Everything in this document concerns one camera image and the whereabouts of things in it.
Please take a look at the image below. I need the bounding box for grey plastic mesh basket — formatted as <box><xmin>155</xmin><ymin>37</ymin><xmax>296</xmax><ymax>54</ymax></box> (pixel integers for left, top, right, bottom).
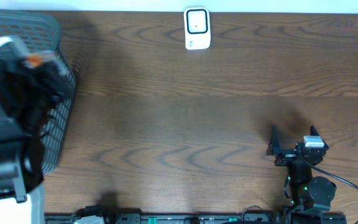
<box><xmin>0</xmin><ymin>9</ymin><xmax>79</xmax><ymax>174</ymax></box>

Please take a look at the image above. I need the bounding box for orange tissue pack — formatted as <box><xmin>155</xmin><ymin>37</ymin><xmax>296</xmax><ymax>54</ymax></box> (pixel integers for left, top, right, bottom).
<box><xmin>22</xmin><ymin>50</ymin><xmax>56</xmax><ymax>68</ymax></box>

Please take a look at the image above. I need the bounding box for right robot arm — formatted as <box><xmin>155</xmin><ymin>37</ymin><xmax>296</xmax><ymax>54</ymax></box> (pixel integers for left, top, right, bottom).
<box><xmin>266</xmin><ymin>126</ymin><xmax>336</xmax><ymax>223</ymax></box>

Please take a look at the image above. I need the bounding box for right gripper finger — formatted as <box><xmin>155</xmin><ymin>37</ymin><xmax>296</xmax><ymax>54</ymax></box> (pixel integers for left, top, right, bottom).
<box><xmin>310</xmin><ymin>125</ymin><xmax>329</xmax><ymax>150</ymax></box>
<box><xmin>266</xmin><ymin>126</ymin><xmax>281</xmax><ymax>156</ymax></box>

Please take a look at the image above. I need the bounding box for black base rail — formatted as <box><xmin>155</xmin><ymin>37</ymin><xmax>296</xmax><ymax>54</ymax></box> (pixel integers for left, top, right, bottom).
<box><xmin>45</xmin><ymin>206</ymin><xmax>347</xmax><ymax>224</ymax></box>

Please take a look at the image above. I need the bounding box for white barcode scanner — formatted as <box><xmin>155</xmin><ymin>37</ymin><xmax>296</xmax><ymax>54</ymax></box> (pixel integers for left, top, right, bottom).
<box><xmin>183</xmin><ymin>7</ymin><xmax>211</xmax><ymax>50</ymax></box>

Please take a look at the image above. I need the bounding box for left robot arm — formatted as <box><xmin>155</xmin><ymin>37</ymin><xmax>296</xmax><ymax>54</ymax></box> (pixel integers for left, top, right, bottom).
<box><xmin>0</xmin><ymin>44</ymin><xmax>72</xmax><ymax>223</ymax></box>

